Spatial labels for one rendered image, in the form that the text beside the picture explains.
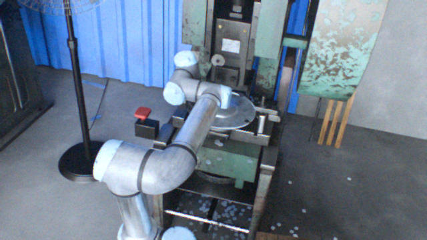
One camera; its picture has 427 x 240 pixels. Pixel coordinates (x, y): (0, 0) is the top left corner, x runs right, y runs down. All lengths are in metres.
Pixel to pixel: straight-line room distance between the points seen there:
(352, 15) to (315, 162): 1.71
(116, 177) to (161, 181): 0.12
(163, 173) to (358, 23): 0.68
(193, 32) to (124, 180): 0.77
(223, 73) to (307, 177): 1.21
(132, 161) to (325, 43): 0.65
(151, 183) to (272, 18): 0.80
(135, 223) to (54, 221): 1.17
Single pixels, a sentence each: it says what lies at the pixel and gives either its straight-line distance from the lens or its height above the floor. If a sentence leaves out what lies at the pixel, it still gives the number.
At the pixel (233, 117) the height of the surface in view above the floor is 0.78.
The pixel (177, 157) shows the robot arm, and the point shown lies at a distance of 1.02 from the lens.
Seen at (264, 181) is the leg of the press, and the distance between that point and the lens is 1.71.
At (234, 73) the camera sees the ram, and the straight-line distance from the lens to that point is 1.65.
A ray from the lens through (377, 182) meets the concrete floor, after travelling 2.81.
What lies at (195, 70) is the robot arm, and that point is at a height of 1.08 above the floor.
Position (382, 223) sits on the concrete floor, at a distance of 2.56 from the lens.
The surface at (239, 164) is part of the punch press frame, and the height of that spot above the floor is 0.59.
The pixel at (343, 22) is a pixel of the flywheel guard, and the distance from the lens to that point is 1.21.
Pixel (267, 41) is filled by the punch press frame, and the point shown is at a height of 1.13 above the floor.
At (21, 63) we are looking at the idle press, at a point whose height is 0.43.
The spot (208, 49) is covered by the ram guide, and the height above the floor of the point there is 1.05.
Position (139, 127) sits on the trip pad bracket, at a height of 0.69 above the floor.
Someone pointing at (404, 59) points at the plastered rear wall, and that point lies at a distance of 3.02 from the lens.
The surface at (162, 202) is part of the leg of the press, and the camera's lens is 1.97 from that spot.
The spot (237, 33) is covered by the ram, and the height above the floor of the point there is 1.12.
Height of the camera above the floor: 1.75
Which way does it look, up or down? 36 degrees down
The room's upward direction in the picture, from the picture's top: 5 degrees clockwise
